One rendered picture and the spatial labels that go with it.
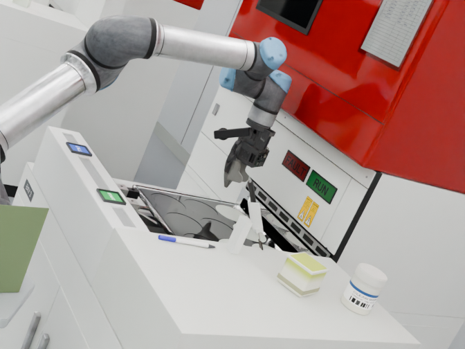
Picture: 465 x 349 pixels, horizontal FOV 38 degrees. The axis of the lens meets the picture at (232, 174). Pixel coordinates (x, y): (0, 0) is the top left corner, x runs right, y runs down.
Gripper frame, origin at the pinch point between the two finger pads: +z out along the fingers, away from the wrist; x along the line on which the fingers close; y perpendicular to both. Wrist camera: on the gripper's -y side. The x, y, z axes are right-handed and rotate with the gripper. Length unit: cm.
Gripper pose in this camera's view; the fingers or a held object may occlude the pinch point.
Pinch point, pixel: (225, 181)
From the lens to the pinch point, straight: 194.9
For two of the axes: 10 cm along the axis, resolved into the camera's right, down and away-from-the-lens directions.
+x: 4.7, -0.7, 8.8
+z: -3.9, 8.8, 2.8
